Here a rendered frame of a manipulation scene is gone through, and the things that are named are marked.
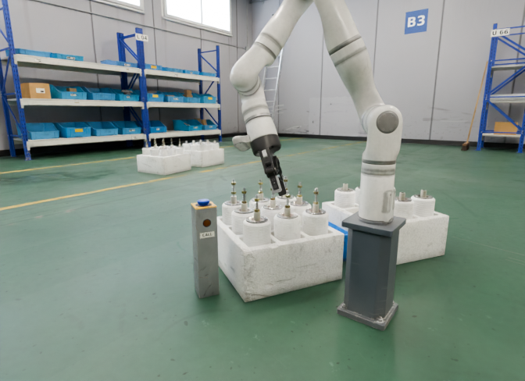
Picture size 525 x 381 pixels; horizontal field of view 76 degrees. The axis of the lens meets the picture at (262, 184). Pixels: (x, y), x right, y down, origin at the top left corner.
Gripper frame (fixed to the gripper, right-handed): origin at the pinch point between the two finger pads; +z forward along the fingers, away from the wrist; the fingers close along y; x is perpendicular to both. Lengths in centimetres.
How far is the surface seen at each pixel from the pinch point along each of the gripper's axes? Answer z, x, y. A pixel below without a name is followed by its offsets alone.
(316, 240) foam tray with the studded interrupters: 15.2, -2.7, 36.5
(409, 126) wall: -127, -216, 619
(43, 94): -259, 299, 278
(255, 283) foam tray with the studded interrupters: 23.0, 19.8, 27.1
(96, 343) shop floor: 24, 60, 1
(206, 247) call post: 7.3, 31.2, 22.1
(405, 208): 14, -40, 63
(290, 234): 10.9, 5.0, 33.4
